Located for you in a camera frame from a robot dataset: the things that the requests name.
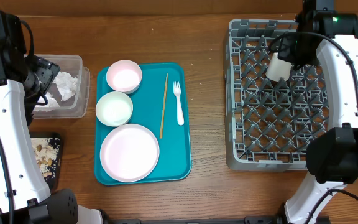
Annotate white napkin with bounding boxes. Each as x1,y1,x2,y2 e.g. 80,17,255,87
34,72,78,111

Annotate pink bowl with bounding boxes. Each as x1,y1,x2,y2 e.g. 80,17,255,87
106,60,142,94

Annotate pink plate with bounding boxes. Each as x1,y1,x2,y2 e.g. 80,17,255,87
100,124,160,183

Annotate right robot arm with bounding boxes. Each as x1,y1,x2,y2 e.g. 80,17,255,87
269,1,358,223

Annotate white bowl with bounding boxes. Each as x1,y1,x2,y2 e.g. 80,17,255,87
96,91,133,127

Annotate clear plastic bin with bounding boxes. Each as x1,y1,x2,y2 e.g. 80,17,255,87
33,55,90,119

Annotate white plastic fork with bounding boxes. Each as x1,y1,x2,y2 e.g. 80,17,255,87
173,81,184,126

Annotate white plastic cup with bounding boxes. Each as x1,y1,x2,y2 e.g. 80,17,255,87
266,53,292,82

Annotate wooden chopstick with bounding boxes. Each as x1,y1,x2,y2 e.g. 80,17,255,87
159,74,168,139

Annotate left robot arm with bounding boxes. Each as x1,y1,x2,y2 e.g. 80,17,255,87
0,11,110,224

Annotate black waste tray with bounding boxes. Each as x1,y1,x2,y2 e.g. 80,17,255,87
30,132,63,192

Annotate teal plastic tray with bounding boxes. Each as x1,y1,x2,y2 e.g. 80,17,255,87
94,62,193,187

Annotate grey dishwasher rack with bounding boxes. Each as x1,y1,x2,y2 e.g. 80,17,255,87
223,19,329,172

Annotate rice and peanut scraps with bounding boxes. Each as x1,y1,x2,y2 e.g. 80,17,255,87
31,138,60,180

